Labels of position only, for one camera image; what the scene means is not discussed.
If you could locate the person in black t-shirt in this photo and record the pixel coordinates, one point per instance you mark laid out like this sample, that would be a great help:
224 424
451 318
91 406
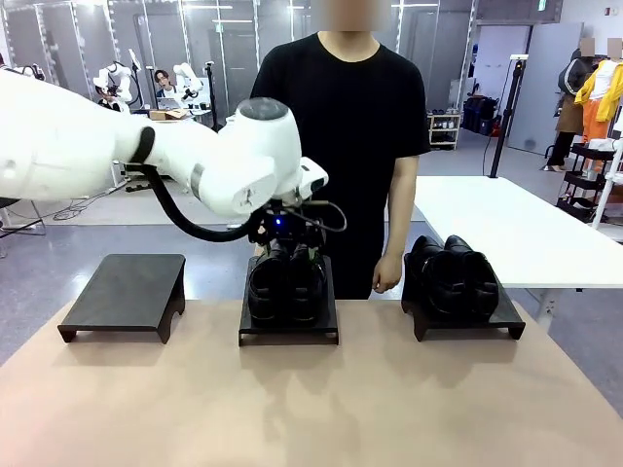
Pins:
350 146

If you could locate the black tripod pole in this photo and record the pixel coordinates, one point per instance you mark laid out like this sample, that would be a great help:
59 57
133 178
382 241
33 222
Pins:
501 136

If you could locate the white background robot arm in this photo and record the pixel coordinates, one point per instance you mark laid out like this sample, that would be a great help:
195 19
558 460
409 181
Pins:
114 82
31 72
187 80

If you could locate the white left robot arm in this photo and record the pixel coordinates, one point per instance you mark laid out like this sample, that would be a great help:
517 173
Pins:
97 146

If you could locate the white table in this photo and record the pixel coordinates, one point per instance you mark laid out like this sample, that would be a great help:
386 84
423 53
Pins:
511 228

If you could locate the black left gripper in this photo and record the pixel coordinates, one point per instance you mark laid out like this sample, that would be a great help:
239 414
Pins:
287 226

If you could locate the wooden shoe rack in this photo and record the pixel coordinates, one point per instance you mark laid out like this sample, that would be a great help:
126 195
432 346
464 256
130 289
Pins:
445 131

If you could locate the background seated person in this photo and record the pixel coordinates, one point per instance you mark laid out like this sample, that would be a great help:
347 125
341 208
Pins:
168 87

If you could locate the plain black leather shoe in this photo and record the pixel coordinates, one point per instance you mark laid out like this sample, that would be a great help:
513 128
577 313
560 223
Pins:
433 279
479 287

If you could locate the cardboard box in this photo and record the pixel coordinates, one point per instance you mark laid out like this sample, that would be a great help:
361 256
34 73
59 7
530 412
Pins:
165 115

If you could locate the mannequin with dark jacket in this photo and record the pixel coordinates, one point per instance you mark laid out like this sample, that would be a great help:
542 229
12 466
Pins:
569 97

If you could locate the black utility cart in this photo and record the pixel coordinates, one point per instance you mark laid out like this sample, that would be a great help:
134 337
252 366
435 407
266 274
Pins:
586 180

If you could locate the scratched black shoe stand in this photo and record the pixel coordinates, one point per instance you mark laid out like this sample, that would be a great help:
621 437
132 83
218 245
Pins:
289 328

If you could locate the dark storage crates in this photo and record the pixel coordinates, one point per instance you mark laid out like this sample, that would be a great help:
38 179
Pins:
479 114

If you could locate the black office chair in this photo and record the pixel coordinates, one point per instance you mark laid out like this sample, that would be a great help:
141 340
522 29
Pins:
19 216

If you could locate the black floor power strip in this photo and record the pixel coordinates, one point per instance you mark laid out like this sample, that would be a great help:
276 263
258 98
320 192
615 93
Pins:
138 188

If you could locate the mannequin with yellow jacket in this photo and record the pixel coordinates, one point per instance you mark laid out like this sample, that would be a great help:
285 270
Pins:
601 92

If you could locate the person's left forearm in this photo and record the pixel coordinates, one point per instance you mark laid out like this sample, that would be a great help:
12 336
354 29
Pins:
403 209

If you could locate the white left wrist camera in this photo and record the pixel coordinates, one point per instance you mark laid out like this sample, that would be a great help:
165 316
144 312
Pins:
314 177

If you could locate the person's left hand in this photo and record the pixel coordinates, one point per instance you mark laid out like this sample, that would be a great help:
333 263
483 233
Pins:
388 272

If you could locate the black buckle leather shoe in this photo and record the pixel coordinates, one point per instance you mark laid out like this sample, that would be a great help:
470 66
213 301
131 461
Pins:
267 292
306 289

